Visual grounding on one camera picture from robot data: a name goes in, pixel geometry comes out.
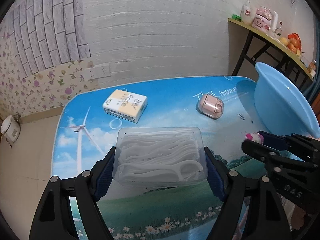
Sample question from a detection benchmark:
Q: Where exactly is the small pink white toy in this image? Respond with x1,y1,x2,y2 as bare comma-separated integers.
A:
245,133,264,144

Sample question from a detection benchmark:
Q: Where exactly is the pink earbud case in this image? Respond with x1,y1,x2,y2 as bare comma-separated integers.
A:
197,94,224,120

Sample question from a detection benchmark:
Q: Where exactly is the white wall socket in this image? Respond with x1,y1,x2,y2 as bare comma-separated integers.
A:
82,64,111,80

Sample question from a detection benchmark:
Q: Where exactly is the white rice cooker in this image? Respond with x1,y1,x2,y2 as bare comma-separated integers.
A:
1,115,21,147

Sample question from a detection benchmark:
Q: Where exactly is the green small box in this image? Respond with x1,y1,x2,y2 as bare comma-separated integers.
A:
232,14,241,22

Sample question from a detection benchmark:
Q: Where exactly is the blue plastic basin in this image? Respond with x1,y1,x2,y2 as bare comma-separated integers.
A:
254,62,319,139

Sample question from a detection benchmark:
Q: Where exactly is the white lotion bottle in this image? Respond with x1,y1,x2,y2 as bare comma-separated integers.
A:
240,0,254,26

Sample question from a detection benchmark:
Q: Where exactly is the yellow white tissue pack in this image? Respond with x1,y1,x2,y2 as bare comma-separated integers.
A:
103,89,148,124

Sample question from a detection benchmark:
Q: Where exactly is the bag of oranges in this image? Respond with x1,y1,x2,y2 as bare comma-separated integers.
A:
279,33,302,57

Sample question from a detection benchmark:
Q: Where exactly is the glass bottle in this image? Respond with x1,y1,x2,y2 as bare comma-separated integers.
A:
276,22,283,37

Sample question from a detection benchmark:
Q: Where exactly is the yellow side table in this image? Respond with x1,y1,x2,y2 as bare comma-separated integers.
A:
228,18,315,90

